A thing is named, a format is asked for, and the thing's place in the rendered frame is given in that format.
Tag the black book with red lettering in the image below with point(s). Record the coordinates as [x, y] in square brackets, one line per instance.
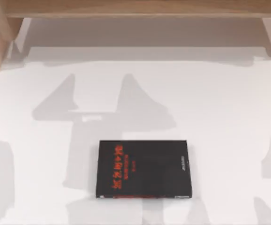
[147, 168]

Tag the wooden shelf unit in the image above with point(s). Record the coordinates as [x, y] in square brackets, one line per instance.
[135, 9]

